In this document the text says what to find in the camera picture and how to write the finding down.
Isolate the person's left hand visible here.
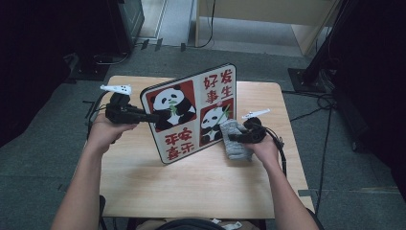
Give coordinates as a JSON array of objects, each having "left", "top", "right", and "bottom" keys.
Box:
[{"left": 86, "top": 113, "right": 139, "bottom": 154}]

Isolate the long black floor cable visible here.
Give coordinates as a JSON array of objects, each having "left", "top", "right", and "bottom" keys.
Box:
[{"left": 314, "top": 104, "right": 335, "bottom": 219}]

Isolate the looped black floor cable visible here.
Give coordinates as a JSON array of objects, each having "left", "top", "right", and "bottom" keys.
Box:
[{"left": 282, "top": 90, "right": 337, "bottom": 123}]

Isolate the dark floor stand base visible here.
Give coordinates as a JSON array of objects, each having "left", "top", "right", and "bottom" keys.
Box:
[{"left": 64, "top": 52, "right": 111, "bottom": 81}]

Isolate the white tag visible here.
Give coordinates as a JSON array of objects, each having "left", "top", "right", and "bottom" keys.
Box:
[{"left": 210, "top": 218, "right": 242, "bottom": 230}]

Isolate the dark equipment cabinet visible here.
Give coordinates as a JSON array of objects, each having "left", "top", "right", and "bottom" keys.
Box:
[{"left": 328, "top": 0, "right": 406, "bottom": 200}]

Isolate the panda picture board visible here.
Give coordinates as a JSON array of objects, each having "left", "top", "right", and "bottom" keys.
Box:
[{"left": 139, "top": 62, "right": 238, "bottom": 165}]

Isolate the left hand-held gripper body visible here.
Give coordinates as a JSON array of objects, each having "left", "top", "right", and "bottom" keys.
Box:
[{"left": 100, "top": 83, "right": 142, "bottom": 127}]

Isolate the hand-held gripper cable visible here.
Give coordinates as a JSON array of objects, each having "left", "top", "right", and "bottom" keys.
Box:
[
  {"left": 262, "top": 126, "right": 288, "bottom": 177},
  {"left": 85, "top": 90, "right": 111, "bottom": 140}
]

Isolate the person's dark clothing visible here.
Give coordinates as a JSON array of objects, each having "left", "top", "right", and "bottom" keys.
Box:
[{"left": 155, "top": 218, "right": 225, "bottom": 230}]

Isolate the grey striped cloth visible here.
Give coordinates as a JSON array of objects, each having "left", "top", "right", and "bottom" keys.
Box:
[{"left": 219, "top": 119, "right": 255, "bottom": 162}]

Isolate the left hand-held gripper cable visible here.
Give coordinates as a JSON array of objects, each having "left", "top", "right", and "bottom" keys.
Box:
[{"left": 85, "top": 90, "right": 111, "bottom": 140}]

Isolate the dark computer cabinet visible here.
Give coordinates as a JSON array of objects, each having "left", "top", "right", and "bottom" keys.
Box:
[{"left": 106, "top": 0, "right": 146, "bottom": 56}]

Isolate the light wooden cabinet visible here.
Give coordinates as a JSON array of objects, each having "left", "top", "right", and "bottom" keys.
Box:
[{"left": 194, "top": 0, "right": 339, "bottom": 58}]

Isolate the right hand-held gripper cable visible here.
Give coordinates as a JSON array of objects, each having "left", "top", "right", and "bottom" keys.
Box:
[{"left": 262, "top": 126, "right": 288, "bottom": 177}]

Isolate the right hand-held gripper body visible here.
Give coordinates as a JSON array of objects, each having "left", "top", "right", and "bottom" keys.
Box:
[{"left": 241, "top": 108, "right": 271, "bottom": 145}]

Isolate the person's right hand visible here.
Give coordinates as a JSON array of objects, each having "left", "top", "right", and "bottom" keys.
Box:
[{"left": 244, "top": 135, "right": 282, "bottom": 168}]

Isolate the dark curtain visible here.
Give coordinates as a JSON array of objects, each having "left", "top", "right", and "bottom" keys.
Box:
[{"left": 0, "top": 0, "right": 109, "bottom": 149}]

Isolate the black metal floor stand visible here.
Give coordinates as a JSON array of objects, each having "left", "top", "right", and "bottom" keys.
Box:
[{"left": 287, "top": 0, "right": 355, "bottom": 94}]

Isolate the black hanging cable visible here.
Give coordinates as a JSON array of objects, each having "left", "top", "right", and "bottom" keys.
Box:
[{"left": 186, "top": 0, "right": 217, "bottom": 50}]

